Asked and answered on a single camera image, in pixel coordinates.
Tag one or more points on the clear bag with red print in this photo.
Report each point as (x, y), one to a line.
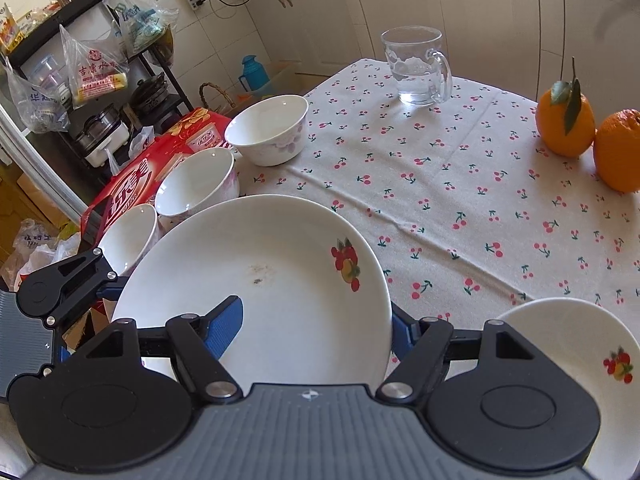
(95, 75)

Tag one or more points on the blue thermos bottle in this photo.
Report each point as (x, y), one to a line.
(250, 75)

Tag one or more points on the wicker basket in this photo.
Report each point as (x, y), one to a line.
(215, 95)

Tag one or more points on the bumpy orange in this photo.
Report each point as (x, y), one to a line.
(620, 150)

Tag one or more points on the clear bag with blue print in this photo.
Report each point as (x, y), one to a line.
(140, 15)

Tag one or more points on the black metal storage rack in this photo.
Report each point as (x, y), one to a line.
(50, 25)

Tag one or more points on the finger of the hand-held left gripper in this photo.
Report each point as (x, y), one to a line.
(100, 265)

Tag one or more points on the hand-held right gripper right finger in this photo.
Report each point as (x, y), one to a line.
(400, 332)

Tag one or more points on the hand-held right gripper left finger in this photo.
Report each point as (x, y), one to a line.
(225, 325)

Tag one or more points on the white fruit-print plate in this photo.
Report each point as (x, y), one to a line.
(280, 240)
(580, 330)

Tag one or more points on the white plastic floor bag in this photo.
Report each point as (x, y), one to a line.
(40, 255)

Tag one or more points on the orange with green leaf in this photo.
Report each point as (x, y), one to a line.
(565, 120)

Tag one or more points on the steel steamer pot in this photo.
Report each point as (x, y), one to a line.
(102, 127)

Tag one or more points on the white floral bowl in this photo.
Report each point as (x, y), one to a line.
(265, 125)
(132, 240)
(200, 180)

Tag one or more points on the clear plastic bag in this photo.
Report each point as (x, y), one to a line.
(35, 100)

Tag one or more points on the cherry-print tablecloth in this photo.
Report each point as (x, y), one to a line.
(450, 185)

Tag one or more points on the red snack package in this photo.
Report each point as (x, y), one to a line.
(117, 195)

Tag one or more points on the black cooking pot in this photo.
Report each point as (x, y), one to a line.
(150, 92)

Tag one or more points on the clear glass mug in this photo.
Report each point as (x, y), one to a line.
(412, 70)

